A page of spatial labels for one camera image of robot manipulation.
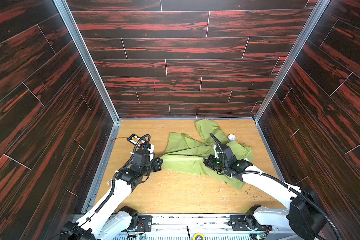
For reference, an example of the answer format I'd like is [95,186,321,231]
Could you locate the green Snoopy zip jacket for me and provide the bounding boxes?
[160,119,254,191]

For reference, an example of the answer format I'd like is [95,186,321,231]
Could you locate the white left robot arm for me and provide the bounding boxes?
[58,158,163,240]

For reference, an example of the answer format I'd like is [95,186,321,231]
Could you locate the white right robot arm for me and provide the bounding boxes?
[204,155,327,240]

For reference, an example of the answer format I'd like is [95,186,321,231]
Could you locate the white sticker tape roll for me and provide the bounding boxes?
[228,134,237,142]

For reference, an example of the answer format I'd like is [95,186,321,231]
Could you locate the yellow tape measure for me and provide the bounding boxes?
[192,233,206,240]

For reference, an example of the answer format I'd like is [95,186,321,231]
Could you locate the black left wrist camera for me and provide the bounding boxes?
[131,144,155,168]

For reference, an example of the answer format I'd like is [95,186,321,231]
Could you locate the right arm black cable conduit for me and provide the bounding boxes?
[209,132,344,240]

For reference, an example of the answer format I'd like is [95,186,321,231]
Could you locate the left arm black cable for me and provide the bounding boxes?
[49,134,152,240]

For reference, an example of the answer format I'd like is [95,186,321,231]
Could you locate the black battery pack with wires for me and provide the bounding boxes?
[111,134,147,148]

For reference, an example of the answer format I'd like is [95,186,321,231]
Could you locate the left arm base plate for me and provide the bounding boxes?
[123,214,153,233]

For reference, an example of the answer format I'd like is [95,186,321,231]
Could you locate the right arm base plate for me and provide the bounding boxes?
[228,215,272,232]

